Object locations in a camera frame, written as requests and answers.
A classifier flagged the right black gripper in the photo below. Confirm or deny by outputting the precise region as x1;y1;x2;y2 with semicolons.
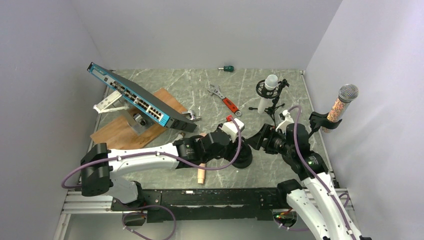
246;122;294;157

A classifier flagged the black shock mount desk stand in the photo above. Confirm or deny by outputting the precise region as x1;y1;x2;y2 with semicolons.
232;137;253;169

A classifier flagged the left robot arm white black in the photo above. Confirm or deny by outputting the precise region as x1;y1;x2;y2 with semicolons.
80;128;253;210

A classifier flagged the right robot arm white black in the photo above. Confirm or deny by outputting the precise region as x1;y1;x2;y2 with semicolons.
246;123;366;240

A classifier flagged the black mini tripod stand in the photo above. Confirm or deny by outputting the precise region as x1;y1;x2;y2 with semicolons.
255;78;290;126

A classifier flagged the black round base clip stand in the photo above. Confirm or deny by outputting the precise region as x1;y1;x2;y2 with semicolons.
308;111;342;138

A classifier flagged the sprinkle pattern silver microphone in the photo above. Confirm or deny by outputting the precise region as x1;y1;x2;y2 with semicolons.
326;84;359;132

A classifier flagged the silver metal clamp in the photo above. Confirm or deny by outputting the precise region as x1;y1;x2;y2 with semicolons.
181;110;202;122

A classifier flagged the green stubby screwdriver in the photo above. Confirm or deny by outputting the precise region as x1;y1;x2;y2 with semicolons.
217;65;235;73

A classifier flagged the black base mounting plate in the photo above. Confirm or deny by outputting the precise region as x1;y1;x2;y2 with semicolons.
110;187;289;223

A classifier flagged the wooden board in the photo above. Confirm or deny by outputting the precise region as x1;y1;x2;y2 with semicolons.
90;88;188;150

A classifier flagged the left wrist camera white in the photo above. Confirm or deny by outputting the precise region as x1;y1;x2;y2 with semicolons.
220;115;245;143

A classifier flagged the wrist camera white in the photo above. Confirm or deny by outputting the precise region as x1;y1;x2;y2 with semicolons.
275;110;295;133
220;115;245;143

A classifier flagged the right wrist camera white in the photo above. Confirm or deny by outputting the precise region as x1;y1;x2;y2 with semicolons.
275;110;295;133

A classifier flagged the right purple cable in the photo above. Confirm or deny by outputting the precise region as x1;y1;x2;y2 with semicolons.
287;105;357;240

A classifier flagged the purple cable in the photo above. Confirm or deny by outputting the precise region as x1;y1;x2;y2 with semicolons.
287;105;357;240
61;115;243;190

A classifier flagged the red handled adjustable wrench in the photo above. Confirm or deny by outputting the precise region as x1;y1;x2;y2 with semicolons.
207;84;242;117

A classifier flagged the white microphone in shock mount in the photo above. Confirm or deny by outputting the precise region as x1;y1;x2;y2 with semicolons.
256;74;278;114

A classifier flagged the grey metal mount block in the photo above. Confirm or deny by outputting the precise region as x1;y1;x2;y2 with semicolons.
127;113;154;135

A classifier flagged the blue black network switch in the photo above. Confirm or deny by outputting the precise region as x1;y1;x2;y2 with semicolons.
87;62;197;133

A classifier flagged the white bracket stand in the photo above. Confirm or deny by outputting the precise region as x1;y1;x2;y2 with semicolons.
93;90;130;114

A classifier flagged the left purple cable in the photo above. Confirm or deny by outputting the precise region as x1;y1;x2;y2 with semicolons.
61;115;243;190

